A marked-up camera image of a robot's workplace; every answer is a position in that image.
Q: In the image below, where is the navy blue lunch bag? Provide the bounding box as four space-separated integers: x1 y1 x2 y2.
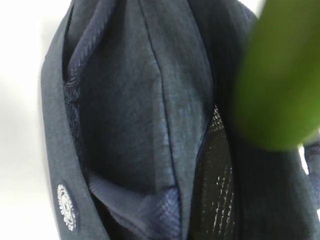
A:
41 0 320 240

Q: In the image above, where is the green cucumber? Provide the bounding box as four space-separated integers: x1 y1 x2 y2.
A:
232 0 320 151

